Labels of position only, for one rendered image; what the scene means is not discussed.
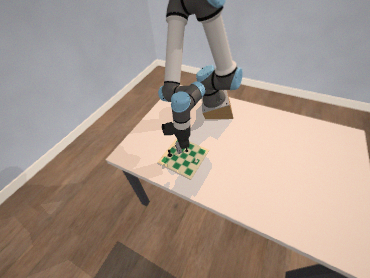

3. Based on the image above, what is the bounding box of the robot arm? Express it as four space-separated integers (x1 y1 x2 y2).
158 0 243 124

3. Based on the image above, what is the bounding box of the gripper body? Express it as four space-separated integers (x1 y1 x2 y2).
161 120 191 149

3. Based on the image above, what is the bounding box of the green and cream chessboard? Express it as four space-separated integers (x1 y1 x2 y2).
157 138 209 180

